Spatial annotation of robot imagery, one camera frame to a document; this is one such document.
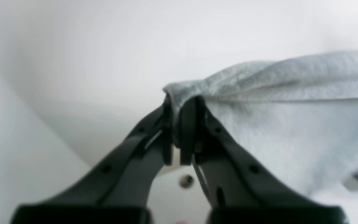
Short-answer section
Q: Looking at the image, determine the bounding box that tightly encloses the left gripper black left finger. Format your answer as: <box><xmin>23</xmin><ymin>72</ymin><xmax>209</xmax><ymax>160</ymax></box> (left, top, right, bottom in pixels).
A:
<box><xmin>11</xmin><ymin>96</ymin><xmax>173</xmax><ymax>224</ymax></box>

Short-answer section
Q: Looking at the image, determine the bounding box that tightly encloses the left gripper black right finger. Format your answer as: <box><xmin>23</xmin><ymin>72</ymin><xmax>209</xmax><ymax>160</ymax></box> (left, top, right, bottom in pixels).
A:
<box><xmin>179</xmin><ymin>96</ymin><xmax>348</xmax><ymax>224</ymax></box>

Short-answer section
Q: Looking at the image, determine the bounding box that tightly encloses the grey t-shirt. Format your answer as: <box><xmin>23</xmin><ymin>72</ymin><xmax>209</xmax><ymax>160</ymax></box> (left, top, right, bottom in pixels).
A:
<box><xmin>163</xmin><ymin>51</ymin><xmax>358</xmax><ymax>196</ymax></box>

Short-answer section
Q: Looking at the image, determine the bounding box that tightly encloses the right table cable grommet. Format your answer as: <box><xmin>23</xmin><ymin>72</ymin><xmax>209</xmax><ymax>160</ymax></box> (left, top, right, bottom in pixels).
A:
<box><xmin>178</xmin><ymin>175</ymin><xmax>195</xmax><ymax>189</ymax></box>

